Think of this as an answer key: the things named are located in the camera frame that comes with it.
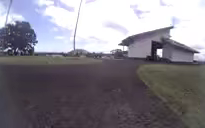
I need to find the green grass lawn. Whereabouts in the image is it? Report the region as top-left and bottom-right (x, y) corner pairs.
(136, 62), (205, 128)
(0, 55), (103, 66)

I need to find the dark asphalt path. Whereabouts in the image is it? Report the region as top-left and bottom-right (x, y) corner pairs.
(0, 58), (188, 128)

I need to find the large round dark tree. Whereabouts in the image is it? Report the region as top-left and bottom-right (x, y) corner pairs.
(0, 20), (39, 57)

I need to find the low dark bush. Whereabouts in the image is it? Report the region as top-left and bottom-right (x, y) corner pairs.
(110, 48), (125, 60)

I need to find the tall thin palm tree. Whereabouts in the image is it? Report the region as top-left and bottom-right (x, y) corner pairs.
(3, 0), (14, 28)
(72, 0), (84, 56)

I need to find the white building with sloped roof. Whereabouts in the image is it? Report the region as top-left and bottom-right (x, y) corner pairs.
(118, 25), (201, 64)

